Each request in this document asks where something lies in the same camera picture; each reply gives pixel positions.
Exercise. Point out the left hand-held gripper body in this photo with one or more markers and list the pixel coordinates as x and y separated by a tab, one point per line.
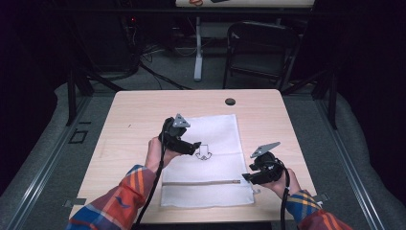
174	137

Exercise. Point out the person's left hand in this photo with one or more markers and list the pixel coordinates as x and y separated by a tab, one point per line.
154	156

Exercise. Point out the person's right hand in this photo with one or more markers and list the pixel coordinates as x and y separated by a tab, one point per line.
292	188

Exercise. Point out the black horizontal frame bar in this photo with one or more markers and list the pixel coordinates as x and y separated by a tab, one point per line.
159	12

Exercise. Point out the dark equipment with red light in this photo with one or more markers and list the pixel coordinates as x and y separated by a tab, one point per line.
108	41

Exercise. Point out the small dark flat object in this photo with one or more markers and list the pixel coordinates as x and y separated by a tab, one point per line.
219	1

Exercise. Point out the black metal frame post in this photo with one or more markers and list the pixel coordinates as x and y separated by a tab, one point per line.
333	102
71	96

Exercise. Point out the grey metal table bracket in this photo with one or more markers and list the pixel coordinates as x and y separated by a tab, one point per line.
75	202
324	197

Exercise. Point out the white metal table leg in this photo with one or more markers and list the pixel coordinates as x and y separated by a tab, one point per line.
198	48

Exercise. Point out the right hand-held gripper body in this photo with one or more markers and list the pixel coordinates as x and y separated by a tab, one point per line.
268	167

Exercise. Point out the white mesh zipper bag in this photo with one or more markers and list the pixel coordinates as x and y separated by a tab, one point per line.
220	150

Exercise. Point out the black folding chair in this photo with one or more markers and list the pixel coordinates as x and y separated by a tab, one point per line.
261	35

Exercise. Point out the grey metal floor rail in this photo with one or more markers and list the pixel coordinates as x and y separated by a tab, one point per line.
351	172
41	172

